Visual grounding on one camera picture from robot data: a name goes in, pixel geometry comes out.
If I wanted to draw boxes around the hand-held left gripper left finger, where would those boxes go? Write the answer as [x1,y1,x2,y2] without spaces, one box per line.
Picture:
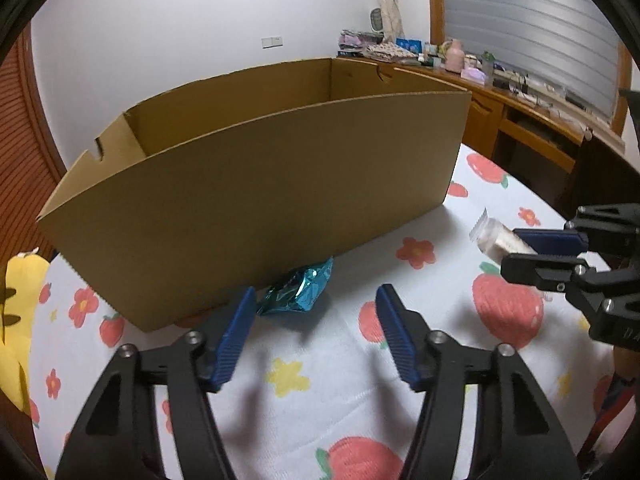
[54,286,258,480]

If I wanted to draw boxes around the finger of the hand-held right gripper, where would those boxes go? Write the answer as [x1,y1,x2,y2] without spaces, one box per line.
[512,203,640,257]
[500,251,618,313]

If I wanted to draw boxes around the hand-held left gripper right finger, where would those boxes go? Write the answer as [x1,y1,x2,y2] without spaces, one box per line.
[375,284,583,480]

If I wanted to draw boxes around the clear pale snack packet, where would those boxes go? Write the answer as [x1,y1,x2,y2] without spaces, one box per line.
[469,208,538,264]

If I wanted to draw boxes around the teal foil snack packet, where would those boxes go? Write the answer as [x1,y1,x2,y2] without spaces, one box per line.
[256,256,335,317]

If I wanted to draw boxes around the brown cardboard box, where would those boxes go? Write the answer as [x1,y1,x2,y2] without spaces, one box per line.
[36,57,473,333]

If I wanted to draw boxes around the strawberry print bed sheet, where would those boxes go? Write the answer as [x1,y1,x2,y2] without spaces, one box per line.
[30,142,640,480]

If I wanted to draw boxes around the wooden desk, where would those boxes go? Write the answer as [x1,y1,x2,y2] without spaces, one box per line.
[337,52,628,211]

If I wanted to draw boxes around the pink bottle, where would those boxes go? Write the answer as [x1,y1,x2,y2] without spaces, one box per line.
[444,40,465,74]

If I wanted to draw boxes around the grey window blind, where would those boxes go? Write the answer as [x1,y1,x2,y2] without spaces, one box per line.
[442,0,623,122]

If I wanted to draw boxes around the yellow plush toy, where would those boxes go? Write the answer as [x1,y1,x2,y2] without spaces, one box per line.
[0,252,51,413]

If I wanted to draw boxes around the floral fabric bundle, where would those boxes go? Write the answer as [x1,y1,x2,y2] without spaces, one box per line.
[367,42,417,61]

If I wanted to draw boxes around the wooden slatted wardrobe door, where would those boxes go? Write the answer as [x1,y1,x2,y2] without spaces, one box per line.
[0,35,68,261]

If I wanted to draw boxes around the stack of purple cloths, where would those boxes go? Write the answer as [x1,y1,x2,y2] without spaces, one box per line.
[337,30,386,59]

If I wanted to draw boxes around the wooden window frame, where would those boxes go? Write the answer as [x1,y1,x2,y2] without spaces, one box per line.
[426,0,634,137]

